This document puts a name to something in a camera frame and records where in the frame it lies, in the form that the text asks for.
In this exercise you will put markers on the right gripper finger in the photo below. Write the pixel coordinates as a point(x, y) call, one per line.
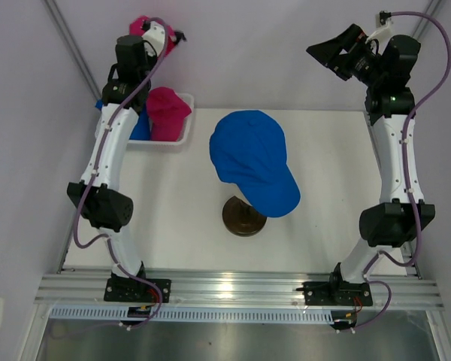
point(344, 70)
point(328, 52)

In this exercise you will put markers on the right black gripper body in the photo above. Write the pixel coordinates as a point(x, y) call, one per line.
point(367, 68)

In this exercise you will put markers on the blue baseball cap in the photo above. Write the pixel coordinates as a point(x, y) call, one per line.
point(248, 149)

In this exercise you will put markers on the pink baseball cap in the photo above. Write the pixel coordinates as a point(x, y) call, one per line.
point(173, 37)

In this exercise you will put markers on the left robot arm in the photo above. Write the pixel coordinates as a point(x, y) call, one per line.
point(96, 196)

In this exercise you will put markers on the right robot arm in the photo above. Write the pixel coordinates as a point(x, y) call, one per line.
point(390, 107)

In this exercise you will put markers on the white plastic basket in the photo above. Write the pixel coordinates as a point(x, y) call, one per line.
point(169, 146)

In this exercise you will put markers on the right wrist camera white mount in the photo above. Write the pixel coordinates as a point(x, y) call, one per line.
point(384, 30)

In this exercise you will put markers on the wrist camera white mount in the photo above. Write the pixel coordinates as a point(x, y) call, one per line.
point(154, 38)
point(384, 30)

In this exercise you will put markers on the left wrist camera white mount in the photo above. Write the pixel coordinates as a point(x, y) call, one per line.
point(154, 38)

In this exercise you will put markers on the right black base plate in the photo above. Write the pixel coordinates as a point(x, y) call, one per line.
point(336, 294)

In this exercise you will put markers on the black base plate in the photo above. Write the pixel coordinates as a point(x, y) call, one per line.
point(127, 290)
point(336, 294)

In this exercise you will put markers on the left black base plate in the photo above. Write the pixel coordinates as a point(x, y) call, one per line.
point(127, 290)

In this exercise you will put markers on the white slotted cable duct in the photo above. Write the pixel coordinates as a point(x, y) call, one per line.
point(198, 315)

